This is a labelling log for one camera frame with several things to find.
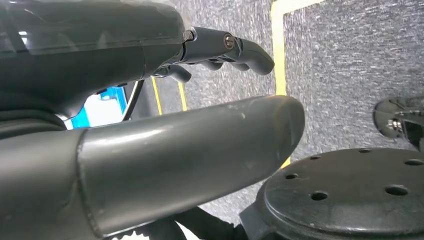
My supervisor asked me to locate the blue shelf rack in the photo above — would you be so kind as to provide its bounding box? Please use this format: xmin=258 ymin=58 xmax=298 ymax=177
xmin=64 ymin=86 xmax=128 ymax=130

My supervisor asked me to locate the glossy black robot part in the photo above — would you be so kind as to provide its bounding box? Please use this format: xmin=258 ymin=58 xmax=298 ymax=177
xmin=372 ymin=96 xmax=424 ymax=153

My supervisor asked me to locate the black robot leg cover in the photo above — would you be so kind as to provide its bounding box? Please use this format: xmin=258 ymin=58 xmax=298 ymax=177
xmin=109 ymin=206 xmax=249 ymax=240

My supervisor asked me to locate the left robot arm sleeve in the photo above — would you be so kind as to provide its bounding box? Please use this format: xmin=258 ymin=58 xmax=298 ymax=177
xmin=0 ymin=91 xmax=67 ymax=140

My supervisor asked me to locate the black perforated round plate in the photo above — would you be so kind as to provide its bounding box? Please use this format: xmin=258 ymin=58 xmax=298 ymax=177
xmin=240 ymin=148 xmax=424 ymax=240

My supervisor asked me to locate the black cable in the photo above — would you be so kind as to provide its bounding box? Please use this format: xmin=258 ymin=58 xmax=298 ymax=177
xmin=121 ymin=79 xmax=146 ymax=122

